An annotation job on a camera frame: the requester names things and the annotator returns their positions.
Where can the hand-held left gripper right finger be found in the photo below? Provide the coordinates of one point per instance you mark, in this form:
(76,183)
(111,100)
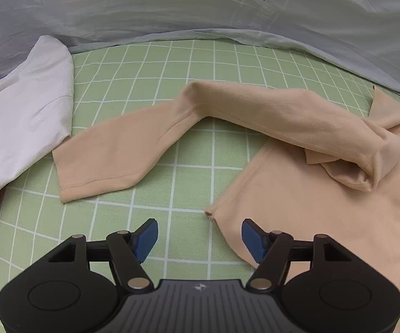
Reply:
(252,241)

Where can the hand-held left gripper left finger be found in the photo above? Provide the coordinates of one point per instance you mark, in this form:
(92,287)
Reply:
(146,241)

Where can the beige long-sleeve shirt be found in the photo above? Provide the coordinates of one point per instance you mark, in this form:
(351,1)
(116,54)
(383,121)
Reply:
(290,118)

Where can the white garment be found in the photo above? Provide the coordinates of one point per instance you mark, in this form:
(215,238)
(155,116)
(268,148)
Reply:
(23,111)

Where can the grey carrot-print quilt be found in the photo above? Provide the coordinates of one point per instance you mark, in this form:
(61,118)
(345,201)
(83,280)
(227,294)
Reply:
(186,10)

